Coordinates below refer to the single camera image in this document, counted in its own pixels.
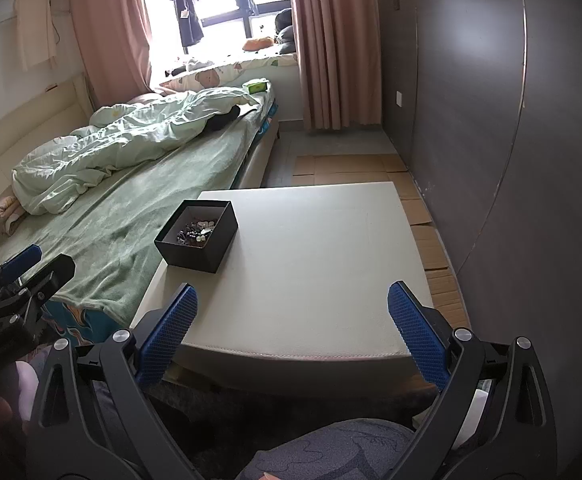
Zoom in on black and white bead bracelet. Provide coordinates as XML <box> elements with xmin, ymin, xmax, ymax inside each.
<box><xmin>175</xmin><ymin>213</ymin><xmax>219</xmax><ymax>248</ymax></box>

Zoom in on black square jewelry box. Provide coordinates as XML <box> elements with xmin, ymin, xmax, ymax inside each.
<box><xmin>154</xmin><ymin>200</ymin><xmax>238</xmax><ymax>274</ymax></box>

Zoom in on person's left hand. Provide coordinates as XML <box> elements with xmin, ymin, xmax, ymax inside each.
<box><xmin>0</xmin><ymin>360</ymin><xmax>39</xmax><ymax>436</ymax></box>

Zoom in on pink pillow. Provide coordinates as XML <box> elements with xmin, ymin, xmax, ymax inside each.
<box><xmin>0</xmin><ymin>186</ymin><xmax>27</xmax><ymax>236</ymax></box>

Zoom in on light green crumpled duvet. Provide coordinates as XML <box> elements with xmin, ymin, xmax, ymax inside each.
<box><xmin>11</xmin><ymin>87</ymin><xmax>262</xmax><ymax>216</ymax></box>

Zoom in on person's knee in grey trousers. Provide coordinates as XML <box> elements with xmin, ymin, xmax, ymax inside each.
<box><xmin>238</xmin><ymin>418</ymin><xmax>413</xmax><ymax>479</ymax></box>

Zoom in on flattened cardboard sheets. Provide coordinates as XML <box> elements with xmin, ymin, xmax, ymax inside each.
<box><xmin>291</xmin><ymin>154</ymin><xmax>470</xmax><ymax>328</ymax></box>

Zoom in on black garment on bed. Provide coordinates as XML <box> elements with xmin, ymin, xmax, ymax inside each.
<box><xmin>203</xmin><ymin>105</ymin><xmax>240</xmax><ymax>133</ymax></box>

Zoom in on white low table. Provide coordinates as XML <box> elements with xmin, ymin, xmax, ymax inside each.
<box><xmin>139</xmin><ymin>182</ymin><xmax>431</xmax><ymax>396</ymax></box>

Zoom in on pink hanging towel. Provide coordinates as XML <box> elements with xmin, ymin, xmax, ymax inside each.
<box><xmin>13</xmin><ymin>0</ymin><xmax>56</xmax><ymax>72</ymax></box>

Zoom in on pink left curtain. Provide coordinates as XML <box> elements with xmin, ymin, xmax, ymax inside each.
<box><xmin>70</xmin><ymin>0</ymin><xmax>151</xmax><ymax>106</ymax></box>

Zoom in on pink curtain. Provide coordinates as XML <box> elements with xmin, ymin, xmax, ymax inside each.
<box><xmin>70</xmin><ymin>0</ymin><xmax>151</xmax><ymax>106</ymax></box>
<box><xmin>292</xmin><ymin>0</ymin><xmax>381</xmax><ymax>130</ymax></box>

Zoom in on green tissue pack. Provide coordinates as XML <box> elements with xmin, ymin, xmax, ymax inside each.
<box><xmin>242</xmin><ymin>78</ymin><xmax>269</xmax><ymax>96</ymax></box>

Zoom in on orange plush on sill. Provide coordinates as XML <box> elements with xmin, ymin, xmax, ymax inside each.
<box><xmin>242</xmin><ymin>36</ymin><xmax>276</xmax><ymax>52</ymax></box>

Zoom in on dark wardrobe doors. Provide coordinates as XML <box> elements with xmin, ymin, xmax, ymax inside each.
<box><xmin>378</xmin><ymin>0</ymin><xmax>582</xmax><ymax>466</ymax></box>

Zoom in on dark cushions on sill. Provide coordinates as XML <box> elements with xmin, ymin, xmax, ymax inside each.
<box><xmin>275</xmin><ymin>8</ymin><xmax>297</xmax><ymax>54</ymax></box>

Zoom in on pink right curtain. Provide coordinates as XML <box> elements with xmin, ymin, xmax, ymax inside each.
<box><xmin>292</xmin><ymin>0</ymin><xmax>381</xmax><ymax>130</ymax></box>

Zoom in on green bed with cream frame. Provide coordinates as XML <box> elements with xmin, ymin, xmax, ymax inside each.
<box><xmin>0</xmin><ymin>86</ymin><xmax>278</xmax><ymax>344</ymax></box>

